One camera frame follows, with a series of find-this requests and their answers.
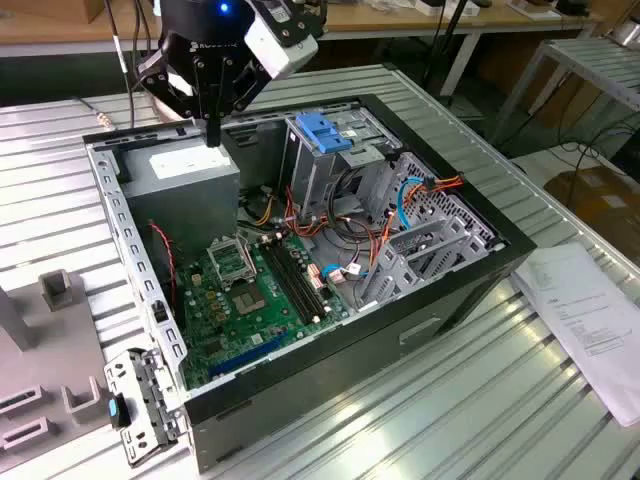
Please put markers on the blue drive cage latch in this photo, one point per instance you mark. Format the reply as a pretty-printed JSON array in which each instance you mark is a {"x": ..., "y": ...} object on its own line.
[{"x": 322, "y": 132}]

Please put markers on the black open PC case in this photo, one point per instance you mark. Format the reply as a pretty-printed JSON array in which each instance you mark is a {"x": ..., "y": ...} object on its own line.
[{"x": 350, "y": 360}]

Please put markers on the blue expansion slot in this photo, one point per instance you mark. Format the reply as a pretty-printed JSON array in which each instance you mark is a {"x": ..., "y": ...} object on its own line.
[{"x": 250, "y": 356}]

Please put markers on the metal rear bracket latch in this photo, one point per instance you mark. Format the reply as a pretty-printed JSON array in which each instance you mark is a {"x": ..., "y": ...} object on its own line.
[{"x": 147, "y": 400}]

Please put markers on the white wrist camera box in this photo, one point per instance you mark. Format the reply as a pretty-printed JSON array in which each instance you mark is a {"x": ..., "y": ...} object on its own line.
[{"x": 277, "y": 50}]

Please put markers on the wooden workbench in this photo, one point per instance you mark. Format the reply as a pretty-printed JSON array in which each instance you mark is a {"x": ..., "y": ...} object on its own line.
[{"x": 380, "y": 22}]

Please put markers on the black clip blue button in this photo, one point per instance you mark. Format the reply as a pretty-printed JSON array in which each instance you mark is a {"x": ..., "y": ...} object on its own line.
[{"x": 119, "y": 411}]

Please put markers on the metal slat side table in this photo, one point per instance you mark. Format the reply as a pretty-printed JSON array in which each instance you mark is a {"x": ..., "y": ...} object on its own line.
[{"x": 595, "y": 65}]

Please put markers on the grey metal drive cage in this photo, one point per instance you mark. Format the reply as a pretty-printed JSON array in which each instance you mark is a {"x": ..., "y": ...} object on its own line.
[{"x": 312, "y": 175}]

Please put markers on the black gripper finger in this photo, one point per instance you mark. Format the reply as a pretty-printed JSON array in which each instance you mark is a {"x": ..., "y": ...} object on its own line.
[
  {"x": 175, "y": 87},
  {"x": 245, "y": 85}
]

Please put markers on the black RAM slot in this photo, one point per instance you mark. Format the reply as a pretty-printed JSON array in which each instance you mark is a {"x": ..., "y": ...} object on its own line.
[
  {"x": 302, "y": 277},
  {"x": 290, "y": 285}
]

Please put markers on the grey power supply unit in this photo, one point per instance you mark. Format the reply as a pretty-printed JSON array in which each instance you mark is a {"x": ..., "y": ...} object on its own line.
[{"x": 185, "y": 200}]

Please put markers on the printed white paper sheet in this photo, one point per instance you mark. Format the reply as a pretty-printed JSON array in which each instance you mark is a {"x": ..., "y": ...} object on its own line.
[{"x": 585, "y": 325}]

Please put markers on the grey parts rack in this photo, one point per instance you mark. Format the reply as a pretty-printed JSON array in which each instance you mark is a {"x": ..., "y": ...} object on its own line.
[{"x": 45, "y": 350}]

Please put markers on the grey metal disk bay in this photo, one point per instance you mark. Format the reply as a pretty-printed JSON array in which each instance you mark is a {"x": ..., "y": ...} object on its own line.
[{"x": 425, "y": 250}]

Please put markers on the brown cardboard box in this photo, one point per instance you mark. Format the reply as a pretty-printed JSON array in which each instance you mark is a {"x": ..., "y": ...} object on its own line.
[{"x": 600, "y": 200}]

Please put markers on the green motherboard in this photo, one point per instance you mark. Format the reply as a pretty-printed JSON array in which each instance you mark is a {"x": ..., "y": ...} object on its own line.
[{"x": 235, "y": 335}]

